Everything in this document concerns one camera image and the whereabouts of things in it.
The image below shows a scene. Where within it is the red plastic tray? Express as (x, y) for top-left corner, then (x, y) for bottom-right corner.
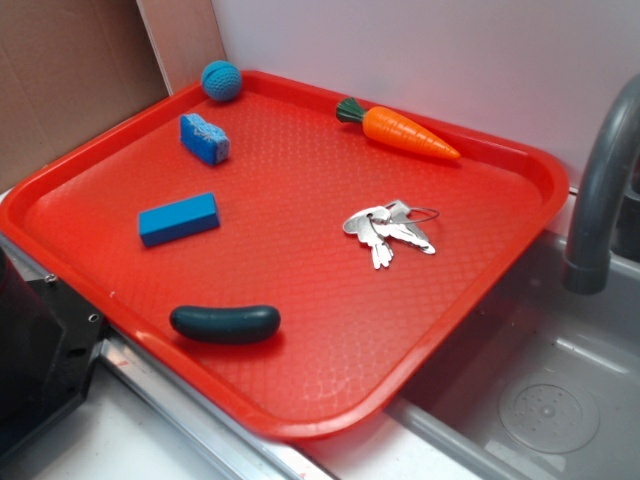
(1, 72), (569, 440)

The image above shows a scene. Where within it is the blue crochet ball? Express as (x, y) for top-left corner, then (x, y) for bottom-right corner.
(201, 60), (242, 102)

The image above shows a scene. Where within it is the blue sponge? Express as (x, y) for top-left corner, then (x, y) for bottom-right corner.
(179, 113), (230, 166)

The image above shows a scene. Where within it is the orange toy carrot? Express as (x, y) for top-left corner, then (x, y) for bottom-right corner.
(336, 97), (461, 160)

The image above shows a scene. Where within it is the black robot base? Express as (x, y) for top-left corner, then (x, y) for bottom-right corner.
(1, 253), (106, 461)

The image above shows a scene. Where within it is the dark green toy cucumber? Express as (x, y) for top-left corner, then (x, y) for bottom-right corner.
(170, 305), (281, 345)

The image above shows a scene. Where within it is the blue wooden block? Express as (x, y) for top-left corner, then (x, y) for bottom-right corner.
(138, 192), (220, 247)

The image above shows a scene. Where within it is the brown cardboard panel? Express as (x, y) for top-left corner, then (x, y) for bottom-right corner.
(1, 1), (225, 191)

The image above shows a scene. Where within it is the grey toy faucet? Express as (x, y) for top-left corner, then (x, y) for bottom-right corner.
(562, 76), (639, 295)

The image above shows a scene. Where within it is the grey toy sink basin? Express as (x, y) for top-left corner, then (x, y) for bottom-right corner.
(299, 230), (640, 480)

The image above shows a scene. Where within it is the silver key bunch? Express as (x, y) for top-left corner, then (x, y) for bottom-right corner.
(342, 200), (440, 270)

